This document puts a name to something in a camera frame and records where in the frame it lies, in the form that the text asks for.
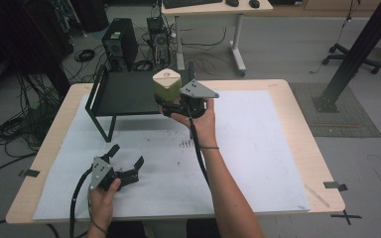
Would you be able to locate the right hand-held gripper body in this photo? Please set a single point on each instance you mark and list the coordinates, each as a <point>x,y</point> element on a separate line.
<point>195,91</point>

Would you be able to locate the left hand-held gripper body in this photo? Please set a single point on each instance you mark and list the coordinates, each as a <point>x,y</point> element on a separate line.
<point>99,170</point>

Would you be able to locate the tan green pink triangular box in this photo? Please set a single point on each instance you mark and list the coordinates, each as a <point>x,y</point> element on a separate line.
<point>167,84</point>

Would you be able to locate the black metal shelf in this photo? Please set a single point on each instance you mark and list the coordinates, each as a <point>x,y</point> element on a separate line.
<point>129,94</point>

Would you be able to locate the person's right hand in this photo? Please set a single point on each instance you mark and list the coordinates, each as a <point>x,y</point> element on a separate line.
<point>201,125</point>

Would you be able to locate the person's left hand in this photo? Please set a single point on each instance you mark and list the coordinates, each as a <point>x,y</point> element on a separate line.
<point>101,206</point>

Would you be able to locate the open computer tower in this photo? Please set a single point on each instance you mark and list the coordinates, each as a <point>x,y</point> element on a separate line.
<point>158,41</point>

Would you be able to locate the black tape piece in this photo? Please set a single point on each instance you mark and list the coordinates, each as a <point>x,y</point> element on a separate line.
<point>31,173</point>
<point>334,185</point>

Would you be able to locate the black computer tower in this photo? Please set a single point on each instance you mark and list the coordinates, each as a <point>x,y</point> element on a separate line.
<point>119,43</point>

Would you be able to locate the white desk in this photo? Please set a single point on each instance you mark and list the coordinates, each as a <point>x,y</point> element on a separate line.
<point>211,10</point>

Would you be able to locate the white foam mat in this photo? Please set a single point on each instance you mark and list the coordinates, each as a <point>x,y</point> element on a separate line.
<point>261,148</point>

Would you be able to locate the black keyboard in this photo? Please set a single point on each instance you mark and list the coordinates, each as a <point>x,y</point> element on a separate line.
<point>191,2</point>

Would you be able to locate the person's dark trousers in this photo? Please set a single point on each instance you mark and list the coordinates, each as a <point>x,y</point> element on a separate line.
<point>201,229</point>

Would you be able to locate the black computer mouse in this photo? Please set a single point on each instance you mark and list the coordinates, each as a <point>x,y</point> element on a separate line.
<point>232,2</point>
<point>254,3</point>

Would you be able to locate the black curtain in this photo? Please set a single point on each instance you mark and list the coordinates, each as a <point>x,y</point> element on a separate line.
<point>23,39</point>

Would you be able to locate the grey floor mat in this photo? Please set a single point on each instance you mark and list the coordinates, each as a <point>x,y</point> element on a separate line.
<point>344,115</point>

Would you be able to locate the black office chair base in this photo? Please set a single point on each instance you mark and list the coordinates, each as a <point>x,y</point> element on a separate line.
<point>344,53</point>

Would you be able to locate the black metal post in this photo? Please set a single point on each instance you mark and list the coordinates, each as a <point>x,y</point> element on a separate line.
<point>357,49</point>

